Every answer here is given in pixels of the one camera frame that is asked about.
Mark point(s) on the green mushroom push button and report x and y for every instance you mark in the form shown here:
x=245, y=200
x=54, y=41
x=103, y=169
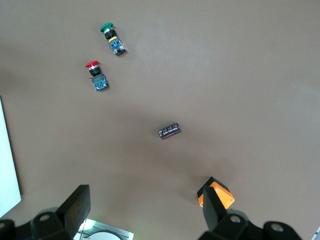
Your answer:
x=115, y=45

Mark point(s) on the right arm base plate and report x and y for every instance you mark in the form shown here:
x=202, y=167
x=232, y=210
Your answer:
x=112, y=227

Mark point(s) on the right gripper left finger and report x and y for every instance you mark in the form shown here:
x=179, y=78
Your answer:
x=75, y=207

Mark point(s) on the red mushroom push button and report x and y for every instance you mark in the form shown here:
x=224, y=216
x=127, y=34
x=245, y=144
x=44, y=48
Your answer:
x=100, y=82

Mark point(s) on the orange button enclosure box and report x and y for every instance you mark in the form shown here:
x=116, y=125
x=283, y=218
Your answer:
x=222, y=195

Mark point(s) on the white drawer cabinet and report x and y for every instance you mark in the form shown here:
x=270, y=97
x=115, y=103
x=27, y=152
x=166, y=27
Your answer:
x=7, y=162

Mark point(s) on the black cylindrical capacitor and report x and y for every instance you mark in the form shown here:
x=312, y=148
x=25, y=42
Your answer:
x=170, y=131

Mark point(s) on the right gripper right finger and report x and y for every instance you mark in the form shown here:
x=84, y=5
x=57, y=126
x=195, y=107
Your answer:
x=212, y=212

